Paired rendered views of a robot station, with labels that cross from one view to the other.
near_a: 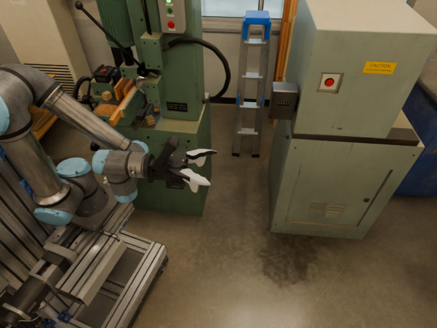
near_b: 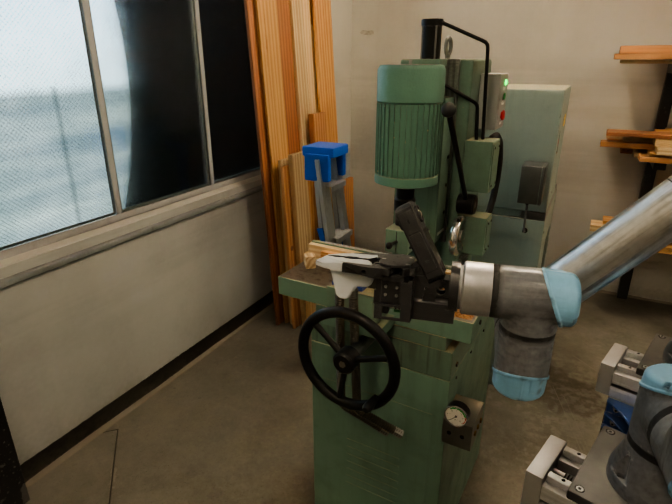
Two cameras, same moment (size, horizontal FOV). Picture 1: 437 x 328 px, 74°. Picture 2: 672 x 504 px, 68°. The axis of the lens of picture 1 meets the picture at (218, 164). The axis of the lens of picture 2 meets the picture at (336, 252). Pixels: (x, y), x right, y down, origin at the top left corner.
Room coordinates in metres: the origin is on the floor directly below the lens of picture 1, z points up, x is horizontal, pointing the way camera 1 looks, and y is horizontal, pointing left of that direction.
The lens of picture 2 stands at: (1.22, 1.84, 1.51)
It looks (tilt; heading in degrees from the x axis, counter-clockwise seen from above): 21 degrees down; 291
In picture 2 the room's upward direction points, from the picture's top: straight up
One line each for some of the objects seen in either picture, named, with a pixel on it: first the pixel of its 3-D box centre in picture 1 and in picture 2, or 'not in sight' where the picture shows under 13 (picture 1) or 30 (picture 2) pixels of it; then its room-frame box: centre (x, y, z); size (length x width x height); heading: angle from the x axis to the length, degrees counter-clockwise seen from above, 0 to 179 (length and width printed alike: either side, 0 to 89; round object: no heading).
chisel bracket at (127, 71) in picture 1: (134, 71); (406, 237); (1.53, 0.48, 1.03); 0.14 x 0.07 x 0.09; 82
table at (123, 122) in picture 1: (122, 91); (374, 299); (1.58, 0.60, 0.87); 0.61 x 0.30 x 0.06; 172
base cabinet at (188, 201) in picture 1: (166, 158); (406, 405); (1.52, 0.38, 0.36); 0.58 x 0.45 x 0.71; 82
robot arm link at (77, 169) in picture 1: (76, 177); not in sight; (0.76, 0.56, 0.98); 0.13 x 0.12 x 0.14; 174
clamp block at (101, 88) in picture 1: (107, 83); (361, 296); (1.60, 0.68, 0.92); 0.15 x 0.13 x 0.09; 172
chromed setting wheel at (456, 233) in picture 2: (146, 85); (457, 236); (1.39, 0.39, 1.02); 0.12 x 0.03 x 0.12; 82
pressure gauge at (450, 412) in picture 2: (95, 147); (457, 415); (1.31, 0.74, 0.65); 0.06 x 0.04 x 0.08; 172
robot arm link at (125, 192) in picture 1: (124, 181); not in sight; (0.62, 0.30, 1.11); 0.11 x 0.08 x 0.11; 174
